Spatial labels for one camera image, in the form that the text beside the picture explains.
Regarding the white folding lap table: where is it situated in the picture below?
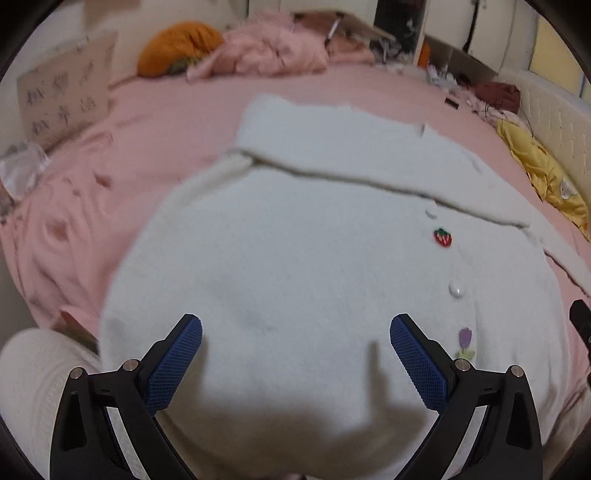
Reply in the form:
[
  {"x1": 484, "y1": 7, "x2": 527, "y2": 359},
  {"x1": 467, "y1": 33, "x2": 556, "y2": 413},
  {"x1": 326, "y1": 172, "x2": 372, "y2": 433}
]
[{"x1": 293, "y1": 10, "x2": 395, "y2": 49}]

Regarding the white wardrobe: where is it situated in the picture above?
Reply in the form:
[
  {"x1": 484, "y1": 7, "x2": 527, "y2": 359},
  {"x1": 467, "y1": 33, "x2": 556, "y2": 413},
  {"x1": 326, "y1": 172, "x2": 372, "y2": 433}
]
[{"x1": 422, "y1": 0, "x2": 536, "y2": 75}]

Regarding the white fluffy cardigan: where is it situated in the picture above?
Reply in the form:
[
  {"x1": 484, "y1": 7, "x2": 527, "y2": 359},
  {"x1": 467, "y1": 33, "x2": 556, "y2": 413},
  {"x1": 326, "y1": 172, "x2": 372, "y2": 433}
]
[{"x1": 99, "y1": 93, "x2": 591, "y2": 480}]

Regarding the clutter of small things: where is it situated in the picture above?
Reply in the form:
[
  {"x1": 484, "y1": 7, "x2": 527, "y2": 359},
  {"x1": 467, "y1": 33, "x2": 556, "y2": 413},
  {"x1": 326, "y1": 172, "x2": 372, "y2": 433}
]
[{"x1": 379, "y1": 39, "x2": 476, "y2": 102}]

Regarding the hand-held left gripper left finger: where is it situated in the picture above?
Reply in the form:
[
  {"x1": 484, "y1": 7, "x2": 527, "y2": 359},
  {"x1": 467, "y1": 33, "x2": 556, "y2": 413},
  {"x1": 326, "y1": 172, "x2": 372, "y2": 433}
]
[{"x1": 49, "y1": 314, "x2": 204, "y2": 480}]

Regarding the yellow printed pillow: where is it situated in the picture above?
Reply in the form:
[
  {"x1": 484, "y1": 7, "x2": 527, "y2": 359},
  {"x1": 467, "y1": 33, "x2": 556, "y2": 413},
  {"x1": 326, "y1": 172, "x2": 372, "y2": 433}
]
[{"x1": 496, "y1": 119, "x2": 591, "y2": 241}]

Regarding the crumpled pink duvet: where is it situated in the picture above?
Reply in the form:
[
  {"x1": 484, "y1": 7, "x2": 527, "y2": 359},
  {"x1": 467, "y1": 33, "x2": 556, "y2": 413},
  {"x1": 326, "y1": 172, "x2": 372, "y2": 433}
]
[{"x1": 187, "y1": 11, "x2": 375, "y2": 81}]

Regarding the pink bed sheet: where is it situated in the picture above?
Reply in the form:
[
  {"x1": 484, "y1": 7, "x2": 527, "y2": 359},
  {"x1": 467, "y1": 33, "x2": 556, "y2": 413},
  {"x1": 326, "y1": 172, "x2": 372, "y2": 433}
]
[{"x1": 0, "y1": 60, "x2": 591, "y2": 480}]

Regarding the dark red cloth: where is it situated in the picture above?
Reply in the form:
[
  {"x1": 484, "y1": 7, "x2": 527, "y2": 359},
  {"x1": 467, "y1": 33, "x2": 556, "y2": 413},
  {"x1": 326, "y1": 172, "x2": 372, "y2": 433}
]
[{"x1": 475, "y1": 82, "x2": 522, "y2": 112}]

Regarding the clear plastic bag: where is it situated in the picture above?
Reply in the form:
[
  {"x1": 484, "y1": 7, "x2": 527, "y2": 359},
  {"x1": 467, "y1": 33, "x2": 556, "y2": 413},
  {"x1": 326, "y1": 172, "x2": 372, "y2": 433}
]
[{"x1": 0, "y1": 141, "x2": 51, "y2": 199}]

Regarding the brown paper bag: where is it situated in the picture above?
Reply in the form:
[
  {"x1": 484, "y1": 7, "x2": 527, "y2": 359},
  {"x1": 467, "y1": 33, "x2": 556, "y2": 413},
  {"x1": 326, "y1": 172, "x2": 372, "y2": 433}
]
[{"x1": 17, "y1": 31, "x2": 118, "y2": 151}]

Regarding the cream padded headboard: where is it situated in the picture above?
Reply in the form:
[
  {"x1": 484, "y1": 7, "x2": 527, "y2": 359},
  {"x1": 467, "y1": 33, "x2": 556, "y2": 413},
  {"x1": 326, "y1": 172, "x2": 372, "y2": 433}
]
[{"x1": 505, "y1": 69, "x2": 591, "y2": 185}]

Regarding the orange pillow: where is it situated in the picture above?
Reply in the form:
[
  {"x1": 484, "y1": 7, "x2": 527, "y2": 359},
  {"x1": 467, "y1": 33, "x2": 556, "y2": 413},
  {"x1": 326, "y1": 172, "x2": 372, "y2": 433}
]
[{"x1": 139, "y1": 21, "x2": 225, "y2": 77}]

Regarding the dark open closet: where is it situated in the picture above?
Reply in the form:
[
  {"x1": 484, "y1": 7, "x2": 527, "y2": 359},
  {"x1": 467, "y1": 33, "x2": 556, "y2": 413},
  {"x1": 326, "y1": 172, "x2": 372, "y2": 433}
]
[{"x1": 374, "y1": 0, "x2": 428, "y2": 51}]

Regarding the window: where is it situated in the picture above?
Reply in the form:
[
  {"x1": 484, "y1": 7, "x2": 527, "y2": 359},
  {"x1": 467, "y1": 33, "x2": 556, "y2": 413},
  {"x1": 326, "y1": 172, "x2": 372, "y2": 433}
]
[{"x1": 529, "y1": 14, "x2": 591, "y2": 100}]

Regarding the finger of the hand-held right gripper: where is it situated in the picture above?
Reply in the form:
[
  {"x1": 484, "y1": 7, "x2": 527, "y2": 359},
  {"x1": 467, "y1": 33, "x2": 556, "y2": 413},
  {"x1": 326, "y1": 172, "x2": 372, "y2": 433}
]
[{"x1": 569, "y1": 300, "x2": 591, "y2": 349}]

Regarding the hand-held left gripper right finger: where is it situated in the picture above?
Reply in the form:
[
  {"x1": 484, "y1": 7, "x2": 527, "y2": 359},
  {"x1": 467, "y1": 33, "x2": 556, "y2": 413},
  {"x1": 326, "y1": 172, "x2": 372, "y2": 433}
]
[{"x1": 390, "y1": 314, "x2": 543, "y2": 480}]

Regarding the person's white knit trouser leg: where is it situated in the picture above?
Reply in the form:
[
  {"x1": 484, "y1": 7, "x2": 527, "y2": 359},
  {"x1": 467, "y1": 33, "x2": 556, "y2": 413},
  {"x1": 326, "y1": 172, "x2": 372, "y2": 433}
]
[{"x1": 0, "y1": 329, "x2": 134, "y2": 480}]

